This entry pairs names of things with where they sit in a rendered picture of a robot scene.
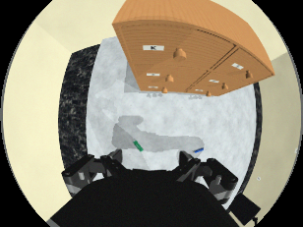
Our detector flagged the brown wooden chest of drawers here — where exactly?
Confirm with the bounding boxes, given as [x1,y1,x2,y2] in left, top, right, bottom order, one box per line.
[112,0,275,93]

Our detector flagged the green aa battery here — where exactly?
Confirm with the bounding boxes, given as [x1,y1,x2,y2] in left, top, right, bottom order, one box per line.
[133,140,143,151]

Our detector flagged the brown wooden drawer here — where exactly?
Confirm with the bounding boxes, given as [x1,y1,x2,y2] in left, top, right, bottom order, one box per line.
[213,47,272,83]
[196,71,248,90]
[140,82,191,93]
[186,85,230,97]
[121,24,234,69]
[134,64,207,84]

